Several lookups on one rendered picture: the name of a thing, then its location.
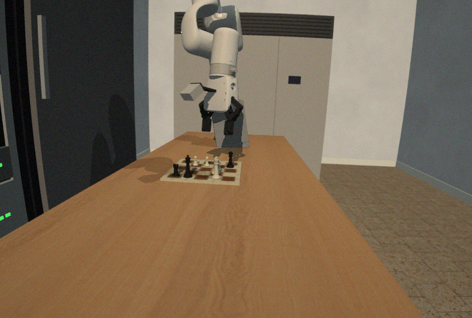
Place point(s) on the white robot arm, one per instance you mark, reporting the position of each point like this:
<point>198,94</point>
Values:
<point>221,48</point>

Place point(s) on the cream and brown chessboard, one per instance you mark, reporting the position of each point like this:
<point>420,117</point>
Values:
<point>202,174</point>

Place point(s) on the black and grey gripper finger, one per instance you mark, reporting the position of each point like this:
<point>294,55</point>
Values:
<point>206,123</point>
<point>232,116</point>

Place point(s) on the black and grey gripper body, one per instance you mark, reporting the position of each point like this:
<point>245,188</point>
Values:
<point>220,101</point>

